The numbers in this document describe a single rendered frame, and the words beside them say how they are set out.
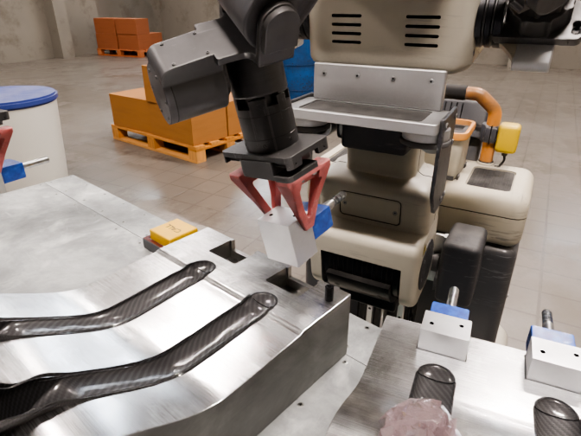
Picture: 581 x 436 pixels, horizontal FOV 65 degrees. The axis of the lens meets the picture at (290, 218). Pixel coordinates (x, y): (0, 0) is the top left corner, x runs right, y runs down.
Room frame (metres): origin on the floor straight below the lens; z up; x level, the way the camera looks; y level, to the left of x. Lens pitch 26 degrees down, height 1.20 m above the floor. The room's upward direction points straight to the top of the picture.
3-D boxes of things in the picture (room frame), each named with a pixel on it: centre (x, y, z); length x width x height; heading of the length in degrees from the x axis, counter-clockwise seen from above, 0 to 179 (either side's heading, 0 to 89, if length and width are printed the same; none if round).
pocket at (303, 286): (0.46, 0.00, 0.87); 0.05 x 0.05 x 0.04; 49
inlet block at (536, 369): (0.39, -0.29, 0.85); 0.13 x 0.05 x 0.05; 156
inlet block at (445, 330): (0.43, -0.19, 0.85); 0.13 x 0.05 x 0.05; 156
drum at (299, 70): (5.36, -0.07, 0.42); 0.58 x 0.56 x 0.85; 151
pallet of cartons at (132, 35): (11.34, 3.75, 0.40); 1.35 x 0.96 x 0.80; 61
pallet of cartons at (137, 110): (4.13, 0.97, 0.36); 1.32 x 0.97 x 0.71; 62
